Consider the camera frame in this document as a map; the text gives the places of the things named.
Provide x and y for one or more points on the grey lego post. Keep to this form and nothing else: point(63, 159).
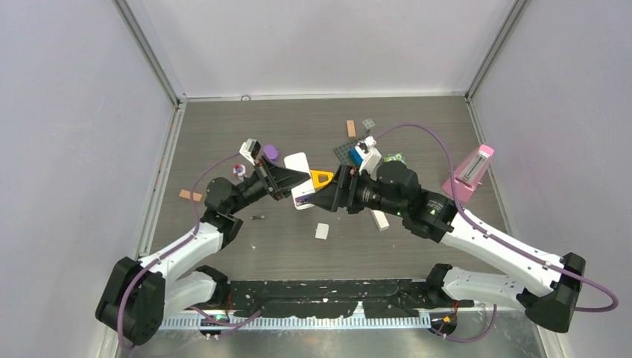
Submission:
point(368, 124)

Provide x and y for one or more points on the blue purple battery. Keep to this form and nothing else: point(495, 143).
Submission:
point(302, 200)

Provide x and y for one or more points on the pink metronome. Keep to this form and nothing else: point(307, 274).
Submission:
point(469, 173)

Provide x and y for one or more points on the green monster toy cube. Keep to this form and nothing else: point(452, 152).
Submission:
point(397, 157)

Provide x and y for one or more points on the white remote battery cover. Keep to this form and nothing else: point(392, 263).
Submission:
point(380, 220)

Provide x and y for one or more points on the small clown figurine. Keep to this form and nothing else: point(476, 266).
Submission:
point(239, 171)

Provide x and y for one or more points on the small wooden block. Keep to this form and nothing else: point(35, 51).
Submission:
point(351, 128)

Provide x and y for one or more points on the long wooden block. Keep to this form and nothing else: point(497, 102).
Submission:
point(196, 197)

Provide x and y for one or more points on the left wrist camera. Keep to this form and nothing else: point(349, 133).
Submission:
point(249, 150)

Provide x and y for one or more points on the purple spool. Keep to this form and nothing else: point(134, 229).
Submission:
point(271, 152)

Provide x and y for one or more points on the grey lego baseplate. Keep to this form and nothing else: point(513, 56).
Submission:
point(342, 151)

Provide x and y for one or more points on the small white battery lid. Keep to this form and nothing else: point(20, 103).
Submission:
point(322, 231)

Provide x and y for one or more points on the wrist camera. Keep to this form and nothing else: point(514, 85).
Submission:
point(373, 158)
point(249, 150)

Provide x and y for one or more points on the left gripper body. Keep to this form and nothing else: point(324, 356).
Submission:
point(267, 180)

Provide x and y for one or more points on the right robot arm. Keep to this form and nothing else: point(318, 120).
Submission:
point(543, 286)

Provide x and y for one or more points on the yellow triangular frame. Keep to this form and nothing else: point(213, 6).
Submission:
point(320, 178)

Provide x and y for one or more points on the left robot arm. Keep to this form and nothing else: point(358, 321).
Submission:
point(140, 294)

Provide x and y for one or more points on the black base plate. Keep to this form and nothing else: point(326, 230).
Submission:
point(385, 298)

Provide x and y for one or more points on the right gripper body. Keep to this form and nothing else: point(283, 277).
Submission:
point(348, 180)

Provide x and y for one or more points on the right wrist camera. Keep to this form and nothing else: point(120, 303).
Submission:
point(373, 158)

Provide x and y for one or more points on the blue lego brick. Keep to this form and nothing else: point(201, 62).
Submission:
point(355, 157)

